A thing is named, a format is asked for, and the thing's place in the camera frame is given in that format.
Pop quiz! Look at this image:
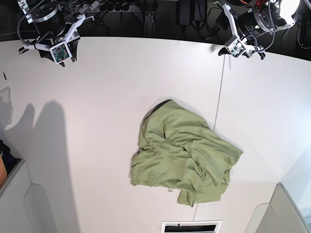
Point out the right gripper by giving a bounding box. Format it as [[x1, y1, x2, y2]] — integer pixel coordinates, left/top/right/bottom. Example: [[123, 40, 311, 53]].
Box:
[[17, 0, 94, 67]]

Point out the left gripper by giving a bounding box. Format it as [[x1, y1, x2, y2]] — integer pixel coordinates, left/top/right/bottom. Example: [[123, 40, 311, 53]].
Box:
[[218, 0, 300, 60]]

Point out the green t-shirt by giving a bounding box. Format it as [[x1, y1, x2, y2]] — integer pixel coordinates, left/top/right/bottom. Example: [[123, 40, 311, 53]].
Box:
[[130, 100, 242, 206]]

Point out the black power strip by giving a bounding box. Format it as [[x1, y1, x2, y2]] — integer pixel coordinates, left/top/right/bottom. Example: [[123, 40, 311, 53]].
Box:
[[99, 4, 130, 12]]

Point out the grey chair left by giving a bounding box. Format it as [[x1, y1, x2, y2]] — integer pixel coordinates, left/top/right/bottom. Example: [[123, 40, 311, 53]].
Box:
[[0, 160, 52, 233]]

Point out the grey chair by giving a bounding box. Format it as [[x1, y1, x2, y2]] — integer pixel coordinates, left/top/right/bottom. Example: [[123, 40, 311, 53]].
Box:
[[0, 160, 52, 233], [245, 183, 311, 233]]

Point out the grey chair right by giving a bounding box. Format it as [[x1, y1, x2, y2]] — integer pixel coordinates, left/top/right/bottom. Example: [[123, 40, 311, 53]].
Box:
[[245, 183, 311, 233]]

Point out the white floor vent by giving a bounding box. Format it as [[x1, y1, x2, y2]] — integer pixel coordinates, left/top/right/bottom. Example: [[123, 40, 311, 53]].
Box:
[[161, 220, 223, 233]]

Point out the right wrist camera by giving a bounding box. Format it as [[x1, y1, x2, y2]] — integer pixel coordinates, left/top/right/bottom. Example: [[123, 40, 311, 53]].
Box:
[[49, 41, 72, 67]]

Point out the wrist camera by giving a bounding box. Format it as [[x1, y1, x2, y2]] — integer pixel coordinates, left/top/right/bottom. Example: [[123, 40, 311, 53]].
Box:
[[224, 36, 246, 58], [49, 41, 72, 67]]

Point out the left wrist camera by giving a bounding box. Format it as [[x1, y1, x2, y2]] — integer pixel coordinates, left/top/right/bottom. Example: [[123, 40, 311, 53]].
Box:
[[224, 36, 246, 58]]

